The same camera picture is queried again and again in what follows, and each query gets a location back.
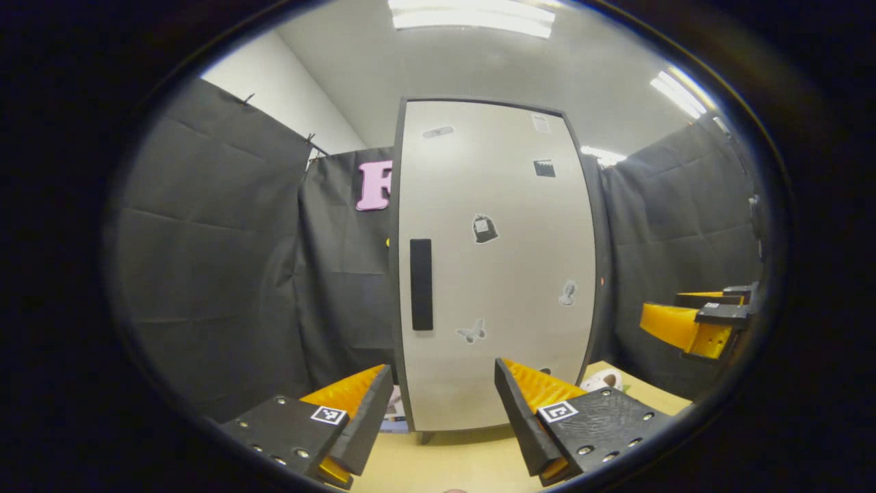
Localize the black cabinet door handle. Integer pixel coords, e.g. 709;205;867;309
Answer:
409;238;435;331

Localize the pink plush toy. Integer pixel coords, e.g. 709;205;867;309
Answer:
580;370;626;394

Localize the dark grey cabinet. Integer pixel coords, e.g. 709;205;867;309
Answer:
389;96;613;444

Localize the ceiling light panel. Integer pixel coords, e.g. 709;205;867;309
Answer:
650;65;716;121
388;0;555;38
582;145;627;167

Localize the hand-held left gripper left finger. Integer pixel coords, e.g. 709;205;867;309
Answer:
219;363;396;490

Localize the black backdrop cloth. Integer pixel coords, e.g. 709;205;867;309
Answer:
103;79;767;422

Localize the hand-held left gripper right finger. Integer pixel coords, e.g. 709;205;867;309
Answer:
494;356;675;488

